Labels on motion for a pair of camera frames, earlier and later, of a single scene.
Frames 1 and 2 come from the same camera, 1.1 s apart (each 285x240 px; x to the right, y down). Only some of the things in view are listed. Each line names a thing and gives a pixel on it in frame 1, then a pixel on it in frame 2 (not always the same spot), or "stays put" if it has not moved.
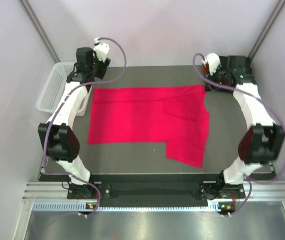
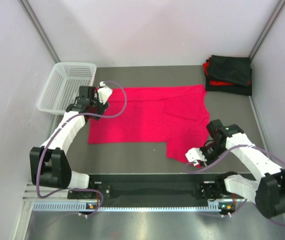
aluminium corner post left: x=27 y=7 stays put
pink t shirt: x=177 y=115 stays put
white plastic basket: x=55 y=87 stays put
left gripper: x=103 y=67 → x=102 y=107
